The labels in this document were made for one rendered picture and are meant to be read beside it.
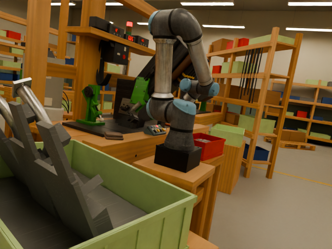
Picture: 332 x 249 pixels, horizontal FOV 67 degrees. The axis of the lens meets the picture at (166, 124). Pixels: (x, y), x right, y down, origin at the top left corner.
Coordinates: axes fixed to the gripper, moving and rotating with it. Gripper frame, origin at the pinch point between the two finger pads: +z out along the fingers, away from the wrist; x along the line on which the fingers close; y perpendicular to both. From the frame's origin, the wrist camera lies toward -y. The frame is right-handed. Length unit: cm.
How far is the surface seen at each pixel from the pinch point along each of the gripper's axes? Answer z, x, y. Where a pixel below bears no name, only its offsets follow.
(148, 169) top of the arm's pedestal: 1, -49, 27
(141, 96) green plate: 6.2, 8.4, -30.5
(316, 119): -48, 856, 100
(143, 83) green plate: -0.8, 10.9, -36.5
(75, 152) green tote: 6, -75, 7
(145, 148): 16.0, -16.7, 8.0
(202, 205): 5, -24, 55
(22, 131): -22, -111, 17
